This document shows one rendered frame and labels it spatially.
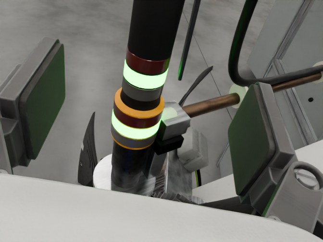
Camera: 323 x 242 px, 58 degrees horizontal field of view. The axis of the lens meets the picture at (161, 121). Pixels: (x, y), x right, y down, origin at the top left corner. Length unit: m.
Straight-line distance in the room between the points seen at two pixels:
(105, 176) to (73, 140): 1.97
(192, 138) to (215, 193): 0.16
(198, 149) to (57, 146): 1.58
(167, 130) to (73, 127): 2.12
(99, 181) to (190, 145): 0.49
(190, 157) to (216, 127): 1.87
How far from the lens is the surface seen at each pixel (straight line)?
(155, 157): 0.31
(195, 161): 0.80
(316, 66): 0.46
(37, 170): 2.15
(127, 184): 0.32
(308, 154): 0.72
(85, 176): 0.87
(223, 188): 0.77
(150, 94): 0.23
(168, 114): 0.28
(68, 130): 2.37
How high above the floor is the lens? 1.73
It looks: 43 degrees down
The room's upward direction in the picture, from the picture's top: 16 degrees clockwise
